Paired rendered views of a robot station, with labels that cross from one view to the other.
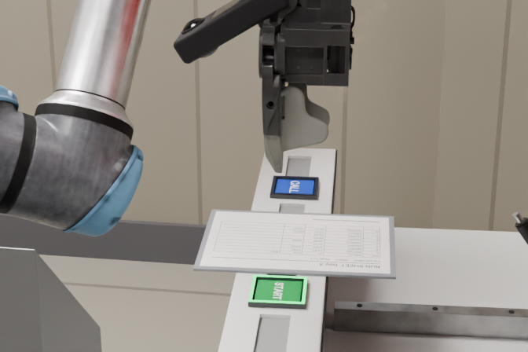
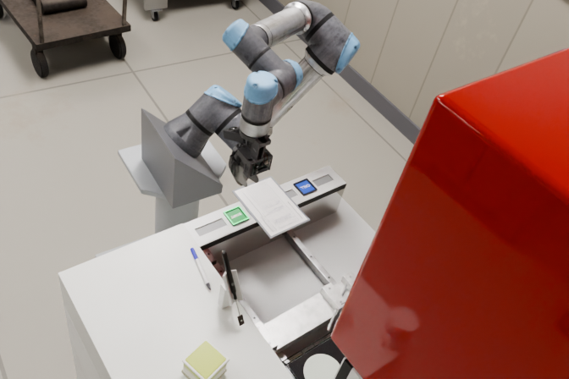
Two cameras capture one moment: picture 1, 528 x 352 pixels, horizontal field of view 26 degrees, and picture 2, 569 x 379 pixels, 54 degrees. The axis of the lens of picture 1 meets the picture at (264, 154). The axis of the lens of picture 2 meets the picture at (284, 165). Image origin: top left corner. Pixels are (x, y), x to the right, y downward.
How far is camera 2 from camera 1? 1.07 m
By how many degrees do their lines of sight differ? 39
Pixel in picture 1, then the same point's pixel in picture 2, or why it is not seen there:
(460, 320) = (313, 266)
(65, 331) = (192, 182)
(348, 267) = (265, 224)
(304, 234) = (276, 204)
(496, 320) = (322, 276)
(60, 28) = (443, 46)
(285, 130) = (238, 176)
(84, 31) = not seen: hidden behind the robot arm
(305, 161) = (330, 179)
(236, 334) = (207, 218)
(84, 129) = not seen: hidden behind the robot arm
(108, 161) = not seen: hidden behind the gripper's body
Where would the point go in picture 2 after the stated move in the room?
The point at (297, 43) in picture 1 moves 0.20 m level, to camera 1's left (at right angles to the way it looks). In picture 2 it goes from (240, 156) to (195, 112)
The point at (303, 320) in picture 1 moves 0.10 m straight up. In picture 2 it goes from (226, 228) to (229, 205)
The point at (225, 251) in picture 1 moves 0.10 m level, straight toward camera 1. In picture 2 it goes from (247, 192) to (222, 205)
